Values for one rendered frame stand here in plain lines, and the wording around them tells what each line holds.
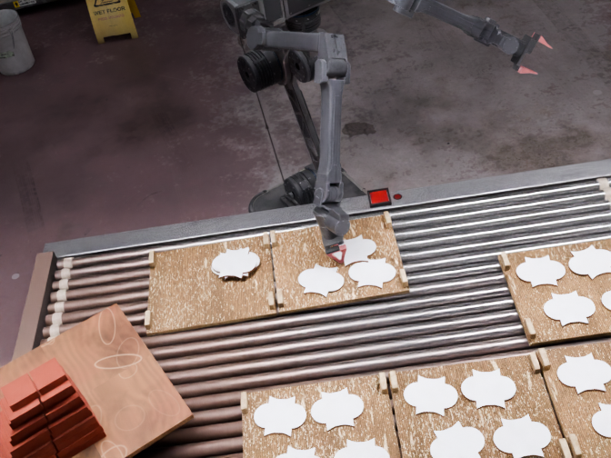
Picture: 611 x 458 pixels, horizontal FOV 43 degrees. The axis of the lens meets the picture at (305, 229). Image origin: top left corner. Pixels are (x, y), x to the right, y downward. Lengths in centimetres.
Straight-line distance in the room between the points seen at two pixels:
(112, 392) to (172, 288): 48
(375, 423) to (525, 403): 40
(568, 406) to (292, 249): 100
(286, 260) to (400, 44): 298
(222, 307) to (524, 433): 98
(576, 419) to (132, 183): 306
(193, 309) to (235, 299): 14
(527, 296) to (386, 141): 222
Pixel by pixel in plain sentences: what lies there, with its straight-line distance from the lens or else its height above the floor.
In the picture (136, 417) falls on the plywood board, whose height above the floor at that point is 104.
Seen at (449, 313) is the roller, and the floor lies 91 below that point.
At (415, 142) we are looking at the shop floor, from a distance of 442.
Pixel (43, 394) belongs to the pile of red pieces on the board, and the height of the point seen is 129.
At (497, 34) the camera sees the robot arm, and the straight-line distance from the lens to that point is 274.
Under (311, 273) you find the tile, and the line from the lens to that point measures 246.
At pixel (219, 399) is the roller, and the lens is 226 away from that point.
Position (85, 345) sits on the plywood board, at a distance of 235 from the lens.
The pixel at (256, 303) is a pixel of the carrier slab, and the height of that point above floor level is 94.
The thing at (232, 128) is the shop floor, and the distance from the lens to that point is 473.
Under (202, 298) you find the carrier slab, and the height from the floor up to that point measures 94.
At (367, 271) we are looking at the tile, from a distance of 244.
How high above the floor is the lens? 276
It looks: 44 degrees down
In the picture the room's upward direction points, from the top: 10 degrees counter-clockwise
